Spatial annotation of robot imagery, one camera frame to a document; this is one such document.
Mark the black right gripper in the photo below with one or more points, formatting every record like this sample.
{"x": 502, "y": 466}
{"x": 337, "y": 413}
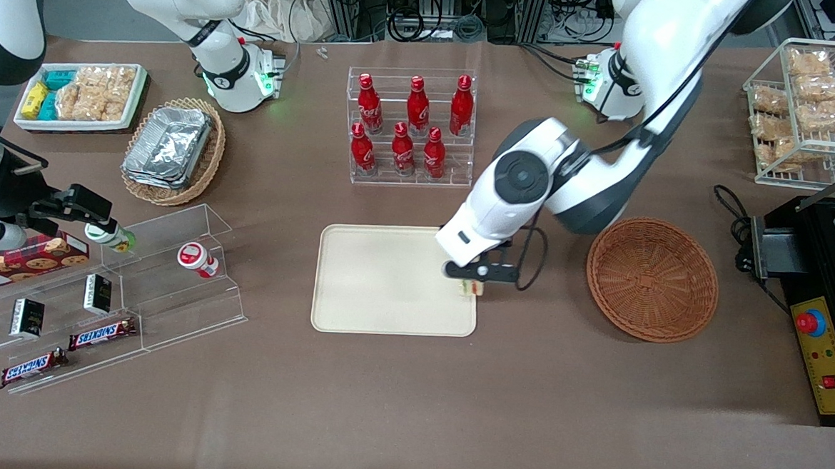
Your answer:
{"x": 6, "y": 197}

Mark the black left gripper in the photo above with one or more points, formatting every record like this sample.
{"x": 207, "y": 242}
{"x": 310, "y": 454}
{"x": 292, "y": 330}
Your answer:
{"x": 508, "y": 244}

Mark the triangular sandwich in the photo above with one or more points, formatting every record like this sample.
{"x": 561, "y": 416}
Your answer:
{"x": 472, "y": 289}

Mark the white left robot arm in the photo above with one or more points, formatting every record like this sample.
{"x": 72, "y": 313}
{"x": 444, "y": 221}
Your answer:
{"x": 655, "y": 61}

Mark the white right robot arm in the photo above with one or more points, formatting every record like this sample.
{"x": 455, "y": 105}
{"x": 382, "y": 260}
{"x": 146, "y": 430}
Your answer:
{"x": 219, "y": 60}

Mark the white rectangular snack tray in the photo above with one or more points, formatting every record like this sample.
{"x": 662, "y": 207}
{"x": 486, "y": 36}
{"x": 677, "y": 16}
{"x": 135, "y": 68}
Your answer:
{"x": 73, "y": 126}

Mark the beige plastic tray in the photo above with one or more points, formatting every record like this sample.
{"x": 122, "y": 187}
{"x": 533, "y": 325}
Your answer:
{"x": 379, "y": 279}

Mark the light wicker basket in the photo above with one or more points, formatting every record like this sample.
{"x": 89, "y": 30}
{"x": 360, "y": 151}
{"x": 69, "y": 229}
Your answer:
{"x": 210, "y": 159}

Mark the brown wicker basket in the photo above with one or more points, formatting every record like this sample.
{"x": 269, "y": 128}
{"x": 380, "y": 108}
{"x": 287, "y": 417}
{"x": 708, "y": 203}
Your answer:
{"x": 651, "y": 282}

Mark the green capped small bottle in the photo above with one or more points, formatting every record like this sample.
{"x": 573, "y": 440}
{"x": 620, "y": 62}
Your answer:
{"x": 111, "y": 236}

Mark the red cookie box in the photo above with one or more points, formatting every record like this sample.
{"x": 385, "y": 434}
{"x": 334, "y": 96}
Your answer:
{"x": 23, "y": 264}

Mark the small black box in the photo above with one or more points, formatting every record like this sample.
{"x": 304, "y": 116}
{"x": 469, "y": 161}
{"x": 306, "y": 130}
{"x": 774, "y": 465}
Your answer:
{"x": 27, "y": 318}
{"x": 98, "y": 294}

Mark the clear acrylic bottle rack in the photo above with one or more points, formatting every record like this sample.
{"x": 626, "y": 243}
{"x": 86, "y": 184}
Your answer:
{"x": 457, "y": 161}

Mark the teal snack packet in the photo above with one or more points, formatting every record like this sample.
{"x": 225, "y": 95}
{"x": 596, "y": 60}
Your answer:
{"x": 47, "y": 106}
{"x": 60, "y": 78}

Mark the clear rice cracker bag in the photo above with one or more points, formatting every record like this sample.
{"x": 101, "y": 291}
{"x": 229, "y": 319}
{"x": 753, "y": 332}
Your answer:
{"x": 116, "y": 93}
{"x": 74, "y": 98}

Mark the stack of foil trays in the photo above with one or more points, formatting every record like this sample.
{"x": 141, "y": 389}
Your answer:
{"x": 168, "y": 146}

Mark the red cola bottle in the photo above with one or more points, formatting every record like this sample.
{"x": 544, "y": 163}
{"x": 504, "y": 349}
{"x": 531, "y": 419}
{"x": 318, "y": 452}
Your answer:
{"x": 434, "y": 157}
{"x": 370, "y": 107}
{"x": 403, "y": 154}
{"x": 461, "y": 108}
{"x": 417, "y": 109}
{"x": 362, "y": 153}

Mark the yellow snack packet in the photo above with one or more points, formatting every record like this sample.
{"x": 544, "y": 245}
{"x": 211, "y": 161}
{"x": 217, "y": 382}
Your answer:
{"x": 35, "y": 100}

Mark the snickers bar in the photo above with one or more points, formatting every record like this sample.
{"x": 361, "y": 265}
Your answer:
{"x": 32, "y": 368}
{"x": 101, "y": 334}

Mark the red capped white bottle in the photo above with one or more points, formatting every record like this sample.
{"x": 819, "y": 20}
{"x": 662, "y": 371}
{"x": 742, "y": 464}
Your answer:
{"x": 198, "y": 259}

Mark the clear acrylic stepped shelf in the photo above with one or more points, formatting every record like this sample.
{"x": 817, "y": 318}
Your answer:
{"x": 185, "y": 308}

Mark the small metal screws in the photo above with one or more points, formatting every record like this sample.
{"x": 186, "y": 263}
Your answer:
{"x": 322, "y": 52}

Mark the beige cloth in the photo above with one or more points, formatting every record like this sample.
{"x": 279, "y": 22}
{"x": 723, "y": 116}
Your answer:
{"x": 279, "y": 9}

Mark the clear cracker snack bag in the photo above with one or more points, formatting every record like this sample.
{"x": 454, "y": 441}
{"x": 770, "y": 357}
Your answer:
{"x": 818, "y": 87}
{"x": 809, "y": 63}
{"x": 769, "y": 101}
{"x": 779, "y": 153}
{"x": 824, "y": 116}
{"x": 770, "y": 126}

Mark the red emergency stop button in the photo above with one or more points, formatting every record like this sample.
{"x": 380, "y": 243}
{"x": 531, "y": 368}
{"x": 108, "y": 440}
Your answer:
{"x": 808, "y": 323}

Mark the black appliance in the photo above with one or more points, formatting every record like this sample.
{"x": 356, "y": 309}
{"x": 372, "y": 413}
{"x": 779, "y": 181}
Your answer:
{"x": 817, "y": 248}

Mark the yellow control panel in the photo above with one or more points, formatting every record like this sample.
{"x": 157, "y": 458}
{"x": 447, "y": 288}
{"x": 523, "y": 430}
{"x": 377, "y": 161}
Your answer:
{"x": 829, "y": 356}

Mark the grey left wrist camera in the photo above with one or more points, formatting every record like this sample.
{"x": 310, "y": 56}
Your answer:
{"x": 480, "y": 272}

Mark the aluminium frame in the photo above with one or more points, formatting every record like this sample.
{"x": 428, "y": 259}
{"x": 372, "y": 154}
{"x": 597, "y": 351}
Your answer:
{"x": 344, "y": 5}

